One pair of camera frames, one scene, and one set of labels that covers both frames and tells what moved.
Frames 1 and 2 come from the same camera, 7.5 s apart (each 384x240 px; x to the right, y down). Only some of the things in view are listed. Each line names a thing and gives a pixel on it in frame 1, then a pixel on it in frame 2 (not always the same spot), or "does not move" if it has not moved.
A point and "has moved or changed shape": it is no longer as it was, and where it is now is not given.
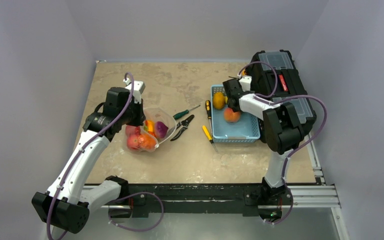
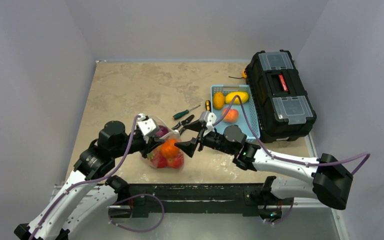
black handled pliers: (185, 124) does not move
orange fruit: (218, 100) does not move
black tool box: (275, 76) does not move
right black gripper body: (231, 88) -> (199, 141)
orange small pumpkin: (147, 142) has moved or changed shape
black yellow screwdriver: (208, 111) does not move
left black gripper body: (132, 115) -> (140, 143)
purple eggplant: (160, 129) does not move
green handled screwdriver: (179, 114) does not move
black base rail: (138, 199) does not move
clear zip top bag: (160, 124) has moved or changed shape
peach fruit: (230, 116) does not move
